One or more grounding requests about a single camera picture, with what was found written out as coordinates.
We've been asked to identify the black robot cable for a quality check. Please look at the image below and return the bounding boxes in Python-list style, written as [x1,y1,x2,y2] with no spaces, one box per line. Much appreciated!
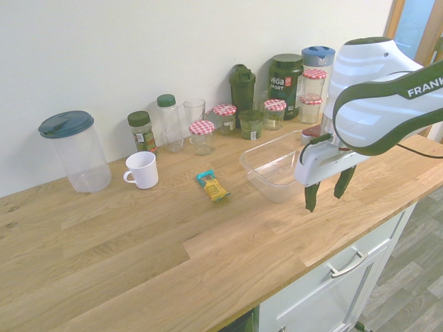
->
[397,142,443,159]

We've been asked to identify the spice jar dark green lid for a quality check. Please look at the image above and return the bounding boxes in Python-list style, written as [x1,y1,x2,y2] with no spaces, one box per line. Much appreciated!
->
[127,110,159,156]

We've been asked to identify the white drawer with metal handle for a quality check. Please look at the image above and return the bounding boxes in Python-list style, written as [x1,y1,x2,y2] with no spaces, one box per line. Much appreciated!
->
[257,202,418,332]

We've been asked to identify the teal and yellow protein bar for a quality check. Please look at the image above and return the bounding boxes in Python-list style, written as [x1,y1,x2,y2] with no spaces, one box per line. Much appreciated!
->
[196,169,231,203]

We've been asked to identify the empty jar red checkered lid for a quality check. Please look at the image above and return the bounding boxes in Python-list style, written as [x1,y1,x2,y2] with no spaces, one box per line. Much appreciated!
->
[299,96,323,125]
[302,68,328,101]
[188,120,216,157]

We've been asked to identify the lidless green pesto jar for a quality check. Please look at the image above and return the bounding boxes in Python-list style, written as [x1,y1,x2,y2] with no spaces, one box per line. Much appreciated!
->
[237,109,264,140]

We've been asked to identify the labelled jar red checkered lid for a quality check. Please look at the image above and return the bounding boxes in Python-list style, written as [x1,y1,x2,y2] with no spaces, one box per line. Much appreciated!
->
[212,104,237,136]

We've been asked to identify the clear bottle green cap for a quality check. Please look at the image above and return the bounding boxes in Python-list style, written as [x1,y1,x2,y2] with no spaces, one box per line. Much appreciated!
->
[156,93,186,154]

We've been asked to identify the tall canister grey-blue lid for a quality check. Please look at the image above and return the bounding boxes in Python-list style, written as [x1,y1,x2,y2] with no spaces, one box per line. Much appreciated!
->
[300,46,336,104]

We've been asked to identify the dark green shaker bottle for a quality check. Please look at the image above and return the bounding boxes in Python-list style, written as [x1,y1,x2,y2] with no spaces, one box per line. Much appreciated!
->
[228,64,256,129]

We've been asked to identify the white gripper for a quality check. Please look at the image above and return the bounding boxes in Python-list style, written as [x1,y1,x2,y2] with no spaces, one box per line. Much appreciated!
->
[293,136,368,213]

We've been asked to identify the red-topped grey device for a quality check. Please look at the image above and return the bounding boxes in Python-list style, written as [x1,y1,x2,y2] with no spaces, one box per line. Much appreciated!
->
[300,126,325,147]

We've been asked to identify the clear drinking glass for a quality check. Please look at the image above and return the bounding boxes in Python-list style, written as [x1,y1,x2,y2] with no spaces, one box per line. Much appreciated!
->
[183,98,206,129]

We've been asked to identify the silver drawer handle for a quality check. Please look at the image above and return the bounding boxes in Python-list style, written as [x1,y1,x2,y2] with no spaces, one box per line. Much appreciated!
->
[327,251,368,279]

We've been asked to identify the clear plastic rectangular container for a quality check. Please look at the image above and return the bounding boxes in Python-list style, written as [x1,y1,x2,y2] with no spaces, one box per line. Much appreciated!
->
[239,129,312,204]

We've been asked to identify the white plastic mug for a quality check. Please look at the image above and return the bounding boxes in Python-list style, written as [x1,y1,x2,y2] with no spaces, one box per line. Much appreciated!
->
[123,151,159,190]

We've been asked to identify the dark Vega protein tub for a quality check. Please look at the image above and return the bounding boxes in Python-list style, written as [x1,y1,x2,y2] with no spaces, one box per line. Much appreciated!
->
[269,53,305,121]

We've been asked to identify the large clear blue-lidded canister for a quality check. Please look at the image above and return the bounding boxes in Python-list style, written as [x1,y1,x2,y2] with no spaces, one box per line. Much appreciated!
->
[37,110,112,193]

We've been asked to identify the pesto jar red checkered lid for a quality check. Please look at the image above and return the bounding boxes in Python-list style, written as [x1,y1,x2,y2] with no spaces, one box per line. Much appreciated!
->
[263,99,287,131]

